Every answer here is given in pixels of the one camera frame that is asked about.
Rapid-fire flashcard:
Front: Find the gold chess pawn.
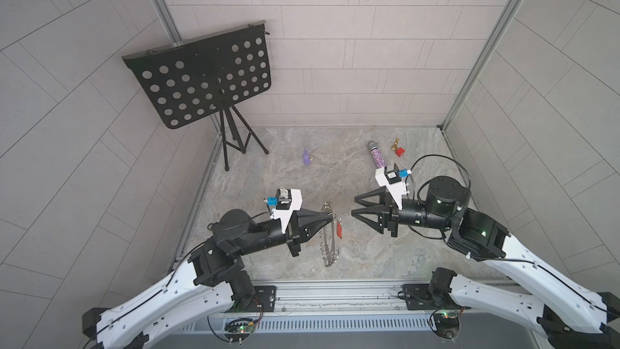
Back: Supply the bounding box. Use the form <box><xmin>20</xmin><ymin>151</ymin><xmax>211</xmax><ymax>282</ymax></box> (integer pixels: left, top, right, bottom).
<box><xmin>391</xmin><ymin>138</ymin><xmax>400</xmax><ymax>152</ymax></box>

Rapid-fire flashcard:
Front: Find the small purple figurine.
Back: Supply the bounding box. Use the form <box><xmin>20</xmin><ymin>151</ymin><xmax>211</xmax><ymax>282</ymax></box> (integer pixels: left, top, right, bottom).
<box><xmin>302</xmin><ymin>148</ymin><xmax>313</xmax><ymax>166</ymax></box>

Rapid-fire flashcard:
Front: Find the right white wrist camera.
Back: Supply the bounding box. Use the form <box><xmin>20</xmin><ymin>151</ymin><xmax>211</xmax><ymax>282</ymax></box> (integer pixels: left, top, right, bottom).
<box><xmin>375</xmin><ymin>164</ymin><xmax>412</xmax><ymax>209</ymax></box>

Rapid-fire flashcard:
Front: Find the right circuit board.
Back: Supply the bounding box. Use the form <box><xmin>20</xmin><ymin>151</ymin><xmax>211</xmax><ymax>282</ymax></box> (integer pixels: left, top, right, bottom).
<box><xmin>433</xmin><ymin>313</ymin><xmax>460</xmax><ymax>340</ymax></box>

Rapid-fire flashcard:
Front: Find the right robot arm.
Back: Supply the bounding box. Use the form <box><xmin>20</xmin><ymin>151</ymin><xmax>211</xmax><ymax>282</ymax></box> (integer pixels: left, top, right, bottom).
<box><xmin>351</xmin><ymin>176</ymin><xmax>619</xmax><ymax>348</ymax></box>

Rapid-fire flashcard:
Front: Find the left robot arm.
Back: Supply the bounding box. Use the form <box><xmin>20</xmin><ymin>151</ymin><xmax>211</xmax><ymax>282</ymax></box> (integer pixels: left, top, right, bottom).
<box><xmin>82</xmin><ymin>208</ymin><xmax>334</xmax><ymax>348</ymax></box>

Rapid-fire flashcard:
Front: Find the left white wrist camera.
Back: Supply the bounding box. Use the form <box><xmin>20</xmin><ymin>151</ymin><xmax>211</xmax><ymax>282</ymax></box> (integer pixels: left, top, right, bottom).
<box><xmin>265</xmin><ymin>188</ymin><xmax>303</xmax><ymax>234</ymax></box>

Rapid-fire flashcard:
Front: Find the metal disc with key rings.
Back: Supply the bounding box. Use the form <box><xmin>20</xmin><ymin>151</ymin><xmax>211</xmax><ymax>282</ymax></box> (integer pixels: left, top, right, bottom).
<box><xmin>321</xmin><ymin>201</ymin><xmax>339</xmax><ymax>268</ymax></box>

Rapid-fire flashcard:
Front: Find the black perforated music stand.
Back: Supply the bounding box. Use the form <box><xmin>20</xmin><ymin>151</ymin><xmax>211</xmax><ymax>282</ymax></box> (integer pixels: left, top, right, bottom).
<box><xmin>123</xmin><ymin>20</ymin><xmax>272</xmax><ymax>153</ymax></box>

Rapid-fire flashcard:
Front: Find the circuit board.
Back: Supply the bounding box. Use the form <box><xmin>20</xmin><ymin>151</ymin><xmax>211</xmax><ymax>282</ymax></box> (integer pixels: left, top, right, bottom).
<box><xmin>224</xmin><ymin>318</ymin><xmax>258</xmax><ymax>334</ymax></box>
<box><xmin>433</xmin><ymin>313</ymin><xmax>460</xmax><ymax>340</ymax></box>

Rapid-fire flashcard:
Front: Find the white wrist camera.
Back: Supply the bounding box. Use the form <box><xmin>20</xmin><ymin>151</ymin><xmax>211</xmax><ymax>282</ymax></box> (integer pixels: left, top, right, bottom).
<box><xmin>375</xmin><ymin>164</ymin><xmax>412</xmax><ymax>209</ymax></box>
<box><xmin>265</xmin><ymin>188</ymin><xmax>303</xmax><ymax>234</ymax></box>

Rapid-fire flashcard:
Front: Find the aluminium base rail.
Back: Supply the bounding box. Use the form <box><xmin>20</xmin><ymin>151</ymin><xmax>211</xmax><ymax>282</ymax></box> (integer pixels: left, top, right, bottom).
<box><xmin>137</xmin><ymin>278</ymin><xmax>541</xmax><ymax>321</ymax></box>

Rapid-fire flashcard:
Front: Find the purple glitter microphone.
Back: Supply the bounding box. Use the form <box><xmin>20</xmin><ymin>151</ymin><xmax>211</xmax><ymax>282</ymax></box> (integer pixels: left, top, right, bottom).
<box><xmin>367</xmin><ymin>141</ymin><xmax>386</xmax><ymax>169</ymax></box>

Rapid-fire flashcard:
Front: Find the left circuit board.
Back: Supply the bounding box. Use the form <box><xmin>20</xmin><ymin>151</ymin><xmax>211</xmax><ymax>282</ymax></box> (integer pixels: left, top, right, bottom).
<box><xmin>224</xmin><ymin>318</ymin><xmax>258</xmax><ymax>334</ymax></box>

